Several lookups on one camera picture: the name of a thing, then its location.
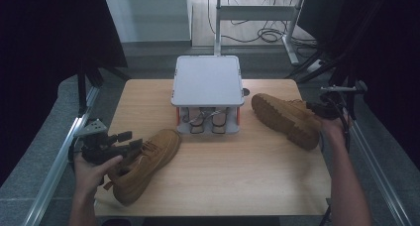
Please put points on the black round table grommet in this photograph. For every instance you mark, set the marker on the black round table grommet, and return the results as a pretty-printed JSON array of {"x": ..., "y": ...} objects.
[{"x": 246, "y": 91}]

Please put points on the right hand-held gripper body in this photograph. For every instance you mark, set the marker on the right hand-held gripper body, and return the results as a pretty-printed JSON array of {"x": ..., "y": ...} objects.
[{"x": 332, "y": 105}]

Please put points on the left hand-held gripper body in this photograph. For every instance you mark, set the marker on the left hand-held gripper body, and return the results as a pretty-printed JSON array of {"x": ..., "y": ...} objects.
[{"x": 97, "y": 148}]

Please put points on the tan suede boot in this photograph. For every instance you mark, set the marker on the tan suede boot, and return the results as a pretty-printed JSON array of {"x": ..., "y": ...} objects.
[
  {"x": 148, "y": 163},
  {"x": 287, "y": 118}
]

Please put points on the black tripod stand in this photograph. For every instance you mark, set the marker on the black tripod stand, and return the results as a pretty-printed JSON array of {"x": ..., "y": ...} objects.
[{"x": 333, "y": 77}]

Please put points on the person's left hand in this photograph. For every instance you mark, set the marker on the person's left hand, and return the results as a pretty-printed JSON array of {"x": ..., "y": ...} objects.
[{"x": 90, "y": 178}]

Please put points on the aluminium rail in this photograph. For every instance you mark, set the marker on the aluminium rail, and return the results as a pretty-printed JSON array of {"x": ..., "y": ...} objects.
[
  {"x": 379, "y": 174},
  {"x": 54, "y": 176}
]

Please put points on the white power strip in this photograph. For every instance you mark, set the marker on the white power strip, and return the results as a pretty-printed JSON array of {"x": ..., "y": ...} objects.
[{"x": 314, "y": 66}]

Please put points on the white cabinet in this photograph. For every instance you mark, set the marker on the white cabinet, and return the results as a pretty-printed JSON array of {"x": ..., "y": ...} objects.
[{"x": 148, "y": 18}]

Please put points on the person's right hand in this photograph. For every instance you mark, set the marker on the person's right hand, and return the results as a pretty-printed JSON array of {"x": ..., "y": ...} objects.
[{"x": 335, "y": 130}]

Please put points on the white metal desk frame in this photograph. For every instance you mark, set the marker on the white metal desk frame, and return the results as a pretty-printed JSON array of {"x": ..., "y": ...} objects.
[{"x": 254, "y": 13}]

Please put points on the black metal stand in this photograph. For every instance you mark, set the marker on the black metal stand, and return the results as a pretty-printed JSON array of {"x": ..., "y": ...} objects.
[{"x": 82, "y": 93}]

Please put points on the black curtain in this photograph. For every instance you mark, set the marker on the black curtain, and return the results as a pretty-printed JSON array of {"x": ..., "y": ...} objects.
[
  {"x": 396, "y": 54},
  {"x": 39, "y": 54}
]

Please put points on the white two-tier shoe rack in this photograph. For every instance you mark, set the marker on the white two-tier shoe rack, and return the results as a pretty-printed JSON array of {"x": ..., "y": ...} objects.
[{"x": 208, "y": 84}]

